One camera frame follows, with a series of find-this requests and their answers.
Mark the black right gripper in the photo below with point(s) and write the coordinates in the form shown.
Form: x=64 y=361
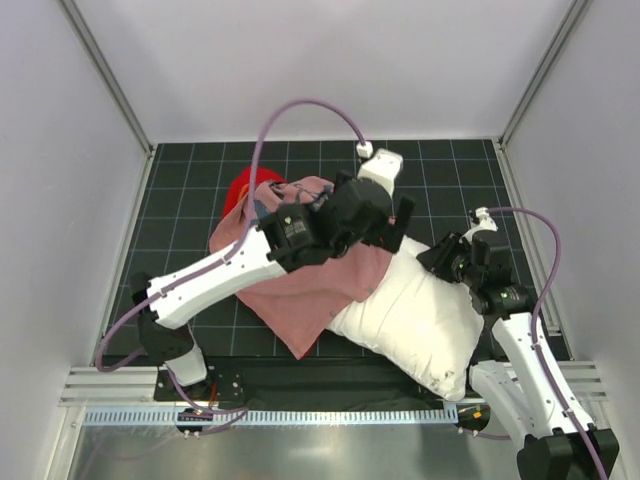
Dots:
x=439 y=255

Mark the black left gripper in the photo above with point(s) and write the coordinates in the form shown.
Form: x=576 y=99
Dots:
x=392 y=226

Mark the white pillow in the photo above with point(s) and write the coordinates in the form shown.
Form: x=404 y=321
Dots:
x=425 y=326

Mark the red cartoon print pillowcase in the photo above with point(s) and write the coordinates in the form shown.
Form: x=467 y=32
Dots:
x=299 y=306

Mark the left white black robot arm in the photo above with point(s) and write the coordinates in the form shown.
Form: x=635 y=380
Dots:
x=298 y=254

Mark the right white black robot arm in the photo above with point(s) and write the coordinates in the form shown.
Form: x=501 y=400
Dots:
x=555 y=436

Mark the black grid cutting mat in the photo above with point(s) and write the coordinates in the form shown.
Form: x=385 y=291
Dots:
x=183 y=202

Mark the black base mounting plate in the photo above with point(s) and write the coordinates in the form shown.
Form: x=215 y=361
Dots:
x=334 y=384

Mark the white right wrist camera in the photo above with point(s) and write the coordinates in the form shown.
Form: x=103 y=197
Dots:
x=480 y=221

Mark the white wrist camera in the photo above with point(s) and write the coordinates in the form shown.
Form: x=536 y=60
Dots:
x=383 y=168
x=480 y=221

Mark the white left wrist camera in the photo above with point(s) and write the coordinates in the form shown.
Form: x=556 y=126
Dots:
x=383 y=168

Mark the right aluminium frame post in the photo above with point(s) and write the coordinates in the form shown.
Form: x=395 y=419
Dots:
x=566 y=28

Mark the aluminium frame post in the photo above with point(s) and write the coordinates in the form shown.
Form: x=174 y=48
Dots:
x=86 y=37
x=566 y=28

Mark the white slotted cable duct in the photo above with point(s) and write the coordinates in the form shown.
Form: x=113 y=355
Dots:
x=181 y=416

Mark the aluminium front rail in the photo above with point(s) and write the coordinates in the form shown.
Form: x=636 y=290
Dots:
x=133 y=385

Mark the left aluminium frame post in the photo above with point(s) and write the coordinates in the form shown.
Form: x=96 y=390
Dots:
x=86 y=37

